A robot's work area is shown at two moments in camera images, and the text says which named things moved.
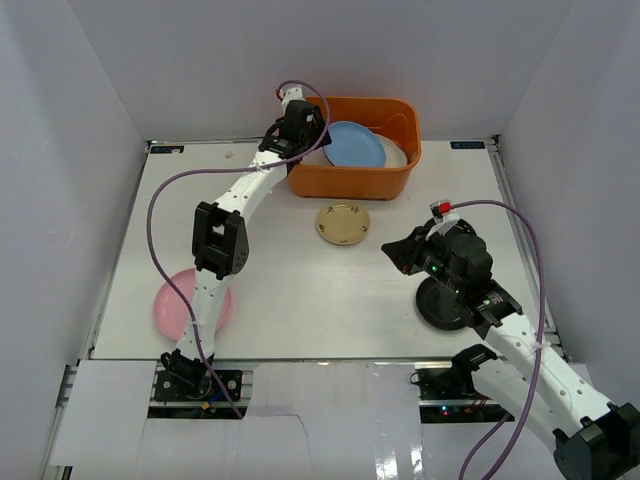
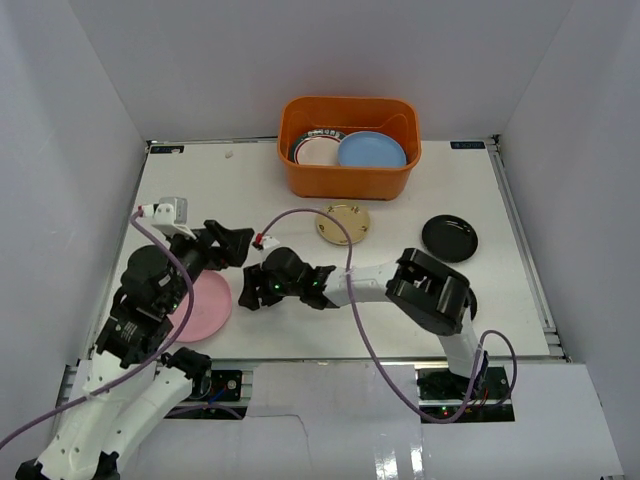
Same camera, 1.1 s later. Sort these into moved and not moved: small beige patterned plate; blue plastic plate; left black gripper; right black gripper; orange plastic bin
Moved: right black gripper; left black gripper; blue plastic plate
Not moved: orange plastic bin; small beige patterned plate
